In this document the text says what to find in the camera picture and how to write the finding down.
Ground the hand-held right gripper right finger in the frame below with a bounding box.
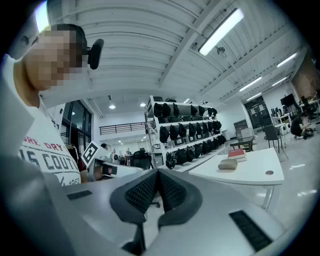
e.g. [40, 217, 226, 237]
[157, 168, 203, 228]

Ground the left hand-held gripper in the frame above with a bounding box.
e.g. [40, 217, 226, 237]
[81, 140, 145, 183]

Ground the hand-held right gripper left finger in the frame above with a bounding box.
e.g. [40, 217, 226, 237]
[109, 168, 160, 224]

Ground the beige glasses case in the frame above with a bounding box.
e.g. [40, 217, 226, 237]
[217, 158, 238, 171]

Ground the black balcony railing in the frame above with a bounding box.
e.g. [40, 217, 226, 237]
[99, 122, 146, 136]

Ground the white metal shelf rack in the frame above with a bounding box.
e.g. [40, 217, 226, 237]
[144, 95, 228, 173]

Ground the black office chair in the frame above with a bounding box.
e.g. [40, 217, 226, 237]
[130, 149, 154, 171]

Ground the white printed t-shirt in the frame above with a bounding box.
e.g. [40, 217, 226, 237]
[0, 53, 82, 187]

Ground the red book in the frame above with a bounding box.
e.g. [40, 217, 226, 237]
[227, 147, 248, 162]

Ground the person's head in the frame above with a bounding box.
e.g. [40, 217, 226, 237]
[13, 23, 88, 108]

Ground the black side chair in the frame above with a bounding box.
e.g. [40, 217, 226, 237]
[263, 124, 287, 150]

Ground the black frame glass table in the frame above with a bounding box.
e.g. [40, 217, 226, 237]
[229, 136, 255, 152]

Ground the black head-mounted camera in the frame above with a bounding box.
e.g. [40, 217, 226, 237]
[86, 38, 105, 70]

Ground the black wall screen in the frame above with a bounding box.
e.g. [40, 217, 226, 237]
[280, 93, 296, 107]

